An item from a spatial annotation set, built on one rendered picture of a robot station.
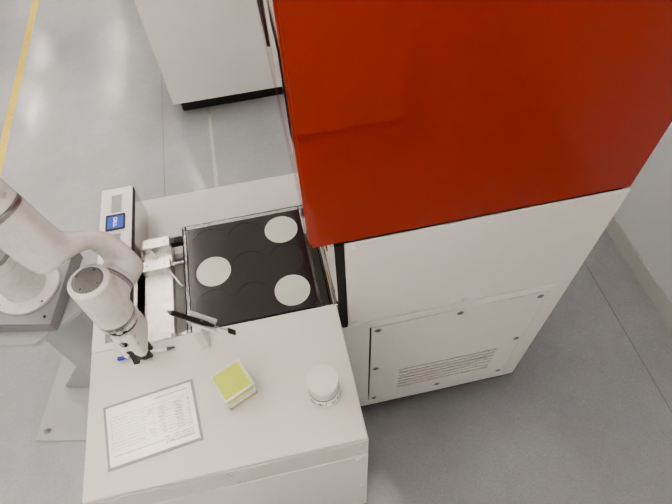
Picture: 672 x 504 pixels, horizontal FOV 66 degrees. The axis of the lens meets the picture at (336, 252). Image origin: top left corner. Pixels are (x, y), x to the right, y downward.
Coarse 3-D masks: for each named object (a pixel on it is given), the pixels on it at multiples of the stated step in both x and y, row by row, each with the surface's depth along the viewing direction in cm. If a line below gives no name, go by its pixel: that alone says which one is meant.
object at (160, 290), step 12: (168, 252) 155; (156, 276) 150; (168, 276) 150; (156, 288) 148; (168, 288) 148; (156, 300) 146; (168, 300) 145; (156, 312) 143; (156, 324) 141; (168, 324) 141
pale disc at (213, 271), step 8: (200, 264) 149; (208, 264) 149; (216, 264) 149; (224, 264) 149; (200, 272) 148; (208, 272) 148; (216, 272) 148; (224, 272) 147; (200, 280) 146; (208, 280) 146; (216, 280) 146; (224, 280) 146
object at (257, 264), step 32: (224, 224) 157; (256, 224) 157; (192, 256) 151; (224, 256) 151; (256, 256) 150; (288, 256) 150; (192, 288) 145; (224, 288) 144; (256, 288) 144; (224, 320) 139
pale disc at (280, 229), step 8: (280, 216) 158; (272, 224) 157; (280, 224) 156; (288, 224) 156; (296, 224) 156; (272, 232) 155; (280, 232) 155; (288, 232) 155; (296, 232) 154; (272, 240) 153; (280, 240) 153; (288, 240) 153
